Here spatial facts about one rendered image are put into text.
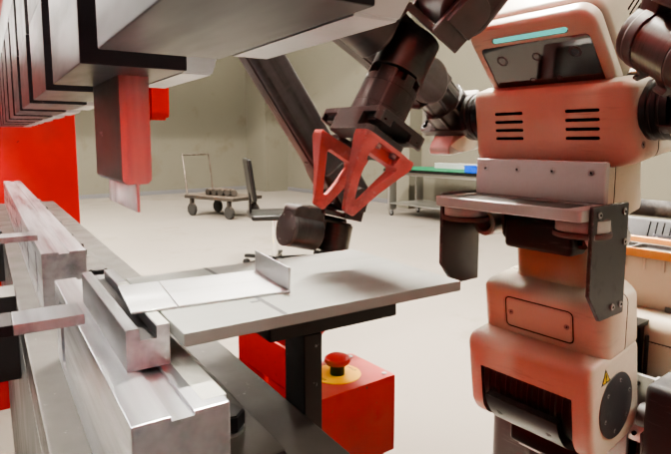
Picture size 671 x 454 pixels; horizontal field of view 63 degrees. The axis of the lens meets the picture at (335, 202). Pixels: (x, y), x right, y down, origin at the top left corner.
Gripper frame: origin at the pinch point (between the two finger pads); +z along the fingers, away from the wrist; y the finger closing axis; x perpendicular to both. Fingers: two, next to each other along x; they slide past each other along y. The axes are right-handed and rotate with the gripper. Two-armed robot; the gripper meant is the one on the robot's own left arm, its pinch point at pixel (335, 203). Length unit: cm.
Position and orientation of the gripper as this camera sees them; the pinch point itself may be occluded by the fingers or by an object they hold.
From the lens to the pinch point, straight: 54.6
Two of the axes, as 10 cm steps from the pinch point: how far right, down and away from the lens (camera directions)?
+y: 5.4, 1.1, -8.3
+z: -4.3, 8.9, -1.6
